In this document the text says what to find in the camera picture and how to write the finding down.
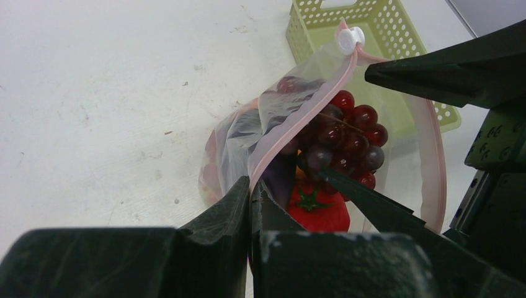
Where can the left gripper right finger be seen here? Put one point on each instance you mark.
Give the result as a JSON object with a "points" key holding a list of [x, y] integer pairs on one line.
{"points": [[288, 261]]}

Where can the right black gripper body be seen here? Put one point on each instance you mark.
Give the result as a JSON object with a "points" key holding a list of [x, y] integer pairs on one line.
{"points": [[490, 220]]}

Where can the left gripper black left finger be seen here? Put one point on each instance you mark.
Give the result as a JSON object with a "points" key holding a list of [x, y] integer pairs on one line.
{"points": [[207, 257]]}

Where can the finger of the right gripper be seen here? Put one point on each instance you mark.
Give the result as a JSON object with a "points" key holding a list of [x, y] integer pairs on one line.
{"points": [[454, 266], [486, 71]]}

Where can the purple eggplant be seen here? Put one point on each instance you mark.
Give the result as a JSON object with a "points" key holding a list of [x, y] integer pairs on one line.
{"points": [[279, 175]]}

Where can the beige plastic basket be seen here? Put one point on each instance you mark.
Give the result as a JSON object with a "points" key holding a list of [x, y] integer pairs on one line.
{"points": [[389, 34]]}

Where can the dark red grape bunch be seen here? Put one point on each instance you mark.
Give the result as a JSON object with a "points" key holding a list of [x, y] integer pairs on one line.
{"points": [[344, 137]]}

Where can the clear zip top bag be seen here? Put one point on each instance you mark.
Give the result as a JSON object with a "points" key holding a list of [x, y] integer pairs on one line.
{"points": [[294, 100]]}

